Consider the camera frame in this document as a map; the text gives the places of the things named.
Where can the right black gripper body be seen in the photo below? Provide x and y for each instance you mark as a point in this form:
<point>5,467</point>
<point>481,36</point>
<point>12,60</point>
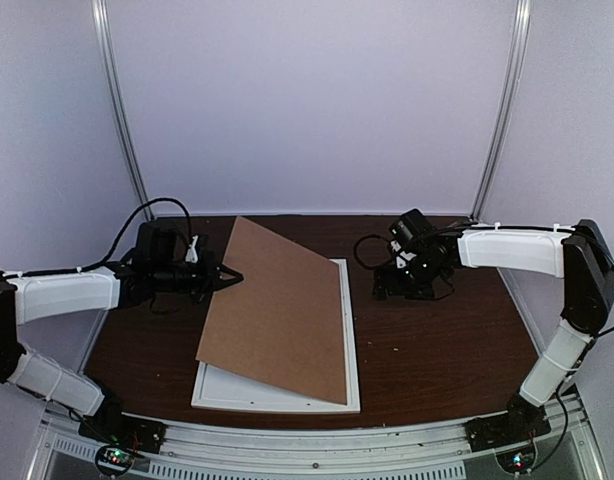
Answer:
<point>420,271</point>

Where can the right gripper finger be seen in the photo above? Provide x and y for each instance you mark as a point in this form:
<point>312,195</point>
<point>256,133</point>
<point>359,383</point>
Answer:
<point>424,292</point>
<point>385,284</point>

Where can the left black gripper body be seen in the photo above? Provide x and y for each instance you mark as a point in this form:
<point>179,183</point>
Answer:
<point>185,279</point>

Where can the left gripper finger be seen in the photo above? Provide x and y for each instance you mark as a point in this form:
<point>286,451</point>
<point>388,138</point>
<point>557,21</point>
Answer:
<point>226,277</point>
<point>198,295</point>

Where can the brown fibreboard backing board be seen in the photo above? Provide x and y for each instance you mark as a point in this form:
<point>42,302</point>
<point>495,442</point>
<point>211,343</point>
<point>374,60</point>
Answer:
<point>282,325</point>

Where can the white picture frame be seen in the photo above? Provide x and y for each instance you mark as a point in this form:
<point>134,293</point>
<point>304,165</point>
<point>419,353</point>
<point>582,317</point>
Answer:
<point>219,390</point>

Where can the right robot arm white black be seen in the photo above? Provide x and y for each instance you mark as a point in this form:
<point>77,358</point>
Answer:
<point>573,262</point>

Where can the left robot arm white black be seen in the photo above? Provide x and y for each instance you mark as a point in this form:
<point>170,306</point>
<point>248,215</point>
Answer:
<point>26,297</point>

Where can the left controller board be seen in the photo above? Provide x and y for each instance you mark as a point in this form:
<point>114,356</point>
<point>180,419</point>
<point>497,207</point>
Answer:
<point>113,461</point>

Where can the controller board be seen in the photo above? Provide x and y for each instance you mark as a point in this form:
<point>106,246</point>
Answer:
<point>517,460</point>
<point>113,461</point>

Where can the right controller board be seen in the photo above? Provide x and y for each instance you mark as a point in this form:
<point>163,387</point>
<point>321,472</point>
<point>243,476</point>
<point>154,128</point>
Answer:
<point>517,460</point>

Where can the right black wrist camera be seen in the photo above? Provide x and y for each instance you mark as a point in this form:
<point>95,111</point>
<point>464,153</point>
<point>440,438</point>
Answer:
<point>409,225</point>

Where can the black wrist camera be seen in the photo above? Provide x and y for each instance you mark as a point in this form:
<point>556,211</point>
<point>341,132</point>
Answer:
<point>155,244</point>
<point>409,225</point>

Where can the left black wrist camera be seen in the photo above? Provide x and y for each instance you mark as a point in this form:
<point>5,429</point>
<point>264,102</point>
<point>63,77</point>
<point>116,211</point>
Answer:
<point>155,244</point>

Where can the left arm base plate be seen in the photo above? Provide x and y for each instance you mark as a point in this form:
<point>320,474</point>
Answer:
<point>116,428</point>

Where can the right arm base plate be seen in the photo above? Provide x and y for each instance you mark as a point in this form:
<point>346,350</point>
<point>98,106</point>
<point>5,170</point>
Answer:
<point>484,433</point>

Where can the front aluminium rail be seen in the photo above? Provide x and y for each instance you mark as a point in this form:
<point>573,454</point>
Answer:
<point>438,450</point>

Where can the right aluminium corner post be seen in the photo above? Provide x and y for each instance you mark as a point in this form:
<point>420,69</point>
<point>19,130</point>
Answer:
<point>514,67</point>

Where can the aluminium corner post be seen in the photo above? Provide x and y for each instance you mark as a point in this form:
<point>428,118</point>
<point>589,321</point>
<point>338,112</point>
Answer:
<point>105,41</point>
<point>514,67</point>

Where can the left aluminium corner post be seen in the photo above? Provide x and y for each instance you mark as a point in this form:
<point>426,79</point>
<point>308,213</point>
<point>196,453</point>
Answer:
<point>105,41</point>

